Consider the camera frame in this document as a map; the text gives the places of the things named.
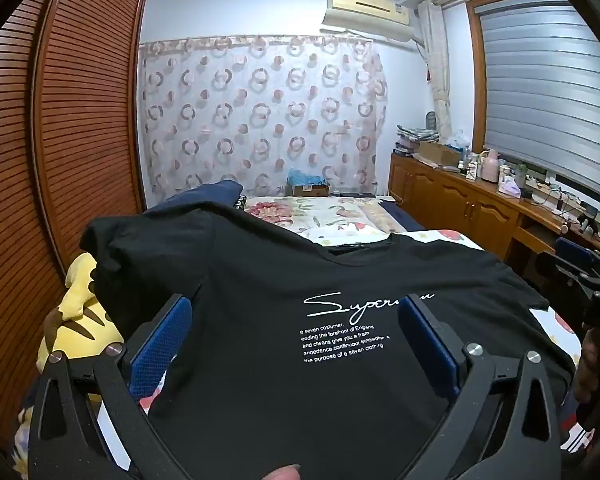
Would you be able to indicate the grey fan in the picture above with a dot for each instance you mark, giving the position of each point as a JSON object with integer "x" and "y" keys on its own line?
{"x": 431, "y": 119}

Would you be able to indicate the yellow plush toy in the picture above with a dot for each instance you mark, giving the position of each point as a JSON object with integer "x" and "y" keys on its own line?
{"x": 82, "y": 310}

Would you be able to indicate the floral bedsheet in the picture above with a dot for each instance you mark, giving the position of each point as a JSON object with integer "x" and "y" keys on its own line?
{"x": 320, "y": 210}

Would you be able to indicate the navy bed sheet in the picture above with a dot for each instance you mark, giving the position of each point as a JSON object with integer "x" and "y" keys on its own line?
{"x": 401, "y": 214}

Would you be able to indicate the black printed t-shirt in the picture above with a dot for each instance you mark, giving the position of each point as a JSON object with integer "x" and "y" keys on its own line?
{"x": 260, "y": 340}

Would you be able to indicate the circle-patterned sheer curtain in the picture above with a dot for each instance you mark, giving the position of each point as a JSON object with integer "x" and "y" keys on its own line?
{"x": 260, "y": 120}

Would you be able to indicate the stack of folded towels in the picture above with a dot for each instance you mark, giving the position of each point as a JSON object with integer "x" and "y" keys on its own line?
{"x": 417, "y": 134}

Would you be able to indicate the purple tissue pack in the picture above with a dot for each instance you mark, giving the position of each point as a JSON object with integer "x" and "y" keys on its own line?
{"x": 509, "y": 186}

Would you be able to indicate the stack of folded dark clothes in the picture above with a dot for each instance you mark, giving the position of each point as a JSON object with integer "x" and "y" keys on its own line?
{"x": 200, "y": 197}

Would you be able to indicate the cream wall air conditioner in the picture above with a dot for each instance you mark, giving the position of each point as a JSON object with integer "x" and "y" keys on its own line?
{"x": 365, "y": 12}

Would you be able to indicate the flat black box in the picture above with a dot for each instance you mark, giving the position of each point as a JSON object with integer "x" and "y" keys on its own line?
{"x": 356, "y": 194}

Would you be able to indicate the flat brown cardboard box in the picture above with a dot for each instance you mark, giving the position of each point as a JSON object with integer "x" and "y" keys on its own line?
{"x": 437, "y": 154}

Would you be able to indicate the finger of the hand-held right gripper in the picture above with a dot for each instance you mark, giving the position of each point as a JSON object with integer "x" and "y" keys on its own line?
{"x": 575, "y": 255}

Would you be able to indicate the beige tied curtain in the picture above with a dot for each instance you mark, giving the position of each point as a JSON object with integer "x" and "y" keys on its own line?
{"x": 437, "y": 70}

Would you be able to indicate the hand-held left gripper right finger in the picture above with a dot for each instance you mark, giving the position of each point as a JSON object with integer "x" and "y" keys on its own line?
{"x": 430, "y": 347}

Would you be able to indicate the person's right hand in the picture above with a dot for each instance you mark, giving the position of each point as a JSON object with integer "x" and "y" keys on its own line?
{"x": 587, "y": 365}

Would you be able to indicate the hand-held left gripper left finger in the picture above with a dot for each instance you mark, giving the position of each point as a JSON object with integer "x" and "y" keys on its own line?
{"x": 160, "y": 347}

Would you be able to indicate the wooden louvered wardrobe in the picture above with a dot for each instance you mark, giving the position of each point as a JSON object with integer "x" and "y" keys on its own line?
{"x": 55, "y": 160}

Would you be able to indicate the person's left hand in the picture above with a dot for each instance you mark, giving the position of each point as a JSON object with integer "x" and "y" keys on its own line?
{"x": 280, "y": 473}

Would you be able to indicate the wooden sideboard cabinet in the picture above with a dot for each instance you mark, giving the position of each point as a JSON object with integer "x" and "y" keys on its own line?
{"x": 460, "y": 205}

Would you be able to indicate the grey window blind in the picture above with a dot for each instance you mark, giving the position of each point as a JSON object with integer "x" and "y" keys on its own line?
{"x": 550, "y": 95}

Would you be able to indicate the pink thermos jug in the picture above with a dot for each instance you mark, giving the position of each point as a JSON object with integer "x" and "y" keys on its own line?
{"x": 490, "y": 166}

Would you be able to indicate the strawberry print white blanket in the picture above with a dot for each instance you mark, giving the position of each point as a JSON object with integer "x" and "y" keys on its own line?
{"x": 455, "y": 237}

